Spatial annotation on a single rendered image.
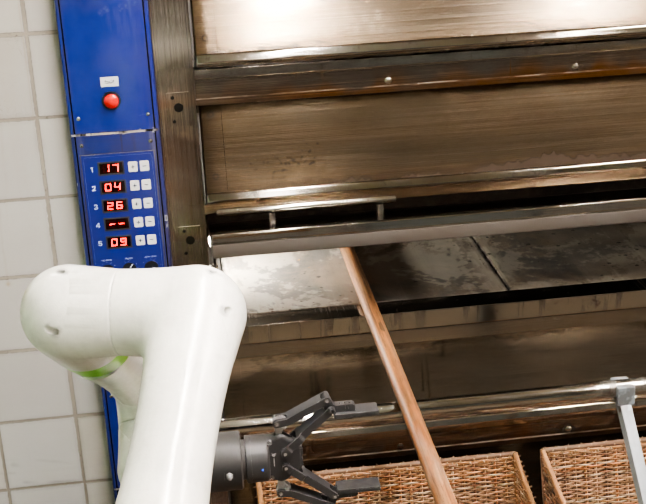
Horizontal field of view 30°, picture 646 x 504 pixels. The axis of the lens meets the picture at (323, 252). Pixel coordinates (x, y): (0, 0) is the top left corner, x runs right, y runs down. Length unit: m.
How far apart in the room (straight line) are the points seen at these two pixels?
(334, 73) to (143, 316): 0.91
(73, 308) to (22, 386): 0.97
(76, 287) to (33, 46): 0.81
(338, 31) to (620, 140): 0.60
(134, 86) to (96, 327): 0.80
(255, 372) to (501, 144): 0.67
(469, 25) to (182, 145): 0.57
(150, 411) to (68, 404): 1.09
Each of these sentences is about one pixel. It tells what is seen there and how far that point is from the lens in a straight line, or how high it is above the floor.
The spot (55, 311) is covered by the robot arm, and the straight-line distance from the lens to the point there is 1.54.
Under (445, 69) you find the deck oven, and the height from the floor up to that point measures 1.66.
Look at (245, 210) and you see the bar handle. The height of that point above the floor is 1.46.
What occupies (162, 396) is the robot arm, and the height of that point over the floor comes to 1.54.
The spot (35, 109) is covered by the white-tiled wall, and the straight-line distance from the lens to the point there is 2.29.
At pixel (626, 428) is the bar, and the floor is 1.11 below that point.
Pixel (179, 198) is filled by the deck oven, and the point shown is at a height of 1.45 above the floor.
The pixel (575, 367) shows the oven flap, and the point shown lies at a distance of 2.61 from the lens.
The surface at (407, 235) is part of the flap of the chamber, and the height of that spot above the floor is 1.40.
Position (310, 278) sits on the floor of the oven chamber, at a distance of 2.64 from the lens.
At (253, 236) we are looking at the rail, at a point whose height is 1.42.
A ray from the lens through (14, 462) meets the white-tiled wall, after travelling 2.57.
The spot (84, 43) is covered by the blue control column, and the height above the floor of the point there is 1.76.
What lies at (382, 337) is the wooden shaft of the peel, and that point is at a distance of 2.29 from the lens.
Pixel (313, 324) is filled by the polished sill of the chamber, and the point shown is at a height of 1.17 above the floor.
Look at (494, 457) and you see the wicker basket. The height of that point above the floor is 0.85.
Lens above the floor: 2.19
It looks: 21 degrees down
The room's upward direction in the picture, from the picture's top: 3 degrees counter-clockwise
